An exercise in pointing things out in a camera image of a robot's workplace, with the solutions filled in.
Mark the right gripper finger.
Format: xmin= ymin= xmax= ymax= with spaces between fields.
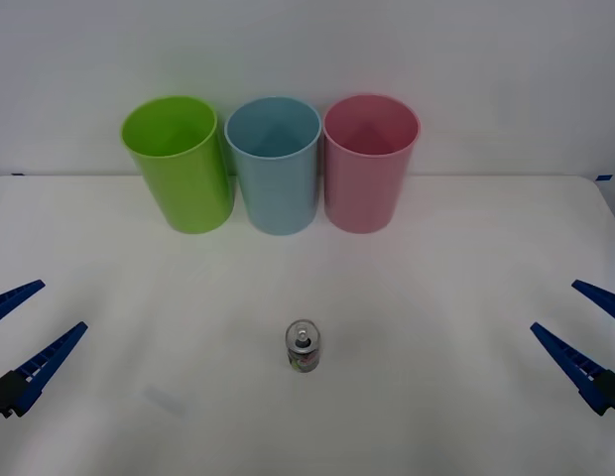
xmin=530 ymin=321 xmax=615 ymax=418
xmin=570 ymin=279 xmax=615 ymax=328

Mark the pink plastic bin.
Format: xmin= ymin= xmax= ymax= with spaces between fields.
xmin=322 ymin=93 xmax=422 ymax=235

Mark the black drink can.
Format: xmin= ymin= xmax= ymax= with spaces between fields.
xmin=285 ymin=319 xmax=322 ymax=376

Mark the green plastic bin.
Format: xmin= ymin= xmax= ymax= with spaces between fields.
xmin=119 ymin=95 xmax=235 ymax=235

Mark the pale blue plastic bin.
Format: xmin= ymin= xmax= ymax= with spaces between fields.
xmin=223 ymin=96 xmax=322 ymax=236

